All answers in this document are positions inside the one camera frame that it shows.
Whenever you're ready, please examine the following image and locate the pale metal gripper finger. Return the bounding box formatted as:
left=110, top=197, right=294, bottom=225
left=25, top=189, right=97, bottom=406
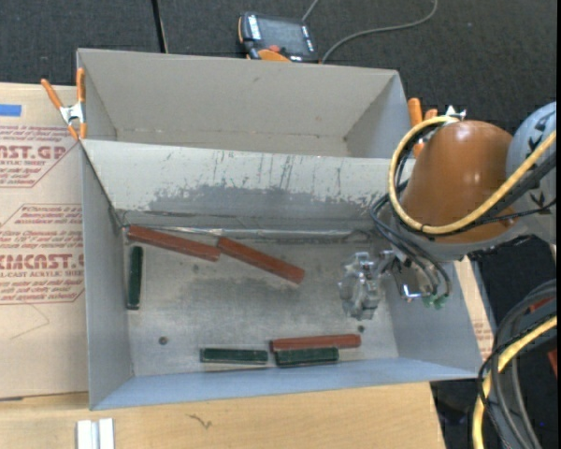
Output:
left=344, top=290, right=384, bottom=322
left=338, top=251, right=381, bottom=295

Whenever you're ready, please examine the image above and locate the dark green flat block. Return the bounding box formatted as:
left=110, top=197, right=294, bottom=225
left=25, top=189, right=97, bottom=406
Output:
left=125, top=245, right=145, bottom=311
left=199, top=347, right=269, bottom=366
left=273, top=346, right=341, bottom=369

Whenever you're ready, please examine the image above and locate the grey metal bin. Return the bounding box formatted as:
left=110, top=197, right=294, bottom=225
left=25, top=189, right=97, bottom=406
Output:
left=76, top=48, right=485, bottom=412

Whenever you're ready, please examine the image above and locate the red-brown flat block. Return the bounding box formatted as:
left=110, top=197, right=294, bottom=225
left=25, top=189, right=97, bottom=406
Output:
left=268, top=333, right=363, bottom=353
left=215, top=236, right=307, bottom=285
left=126, top=224, right=223, bottom=263

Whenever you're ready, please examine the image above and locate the brown cardboard board, red print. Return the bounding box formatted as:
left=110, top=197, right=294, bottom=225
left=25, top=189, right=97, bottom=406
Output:
left=0, top=80, right=496, bottom=402

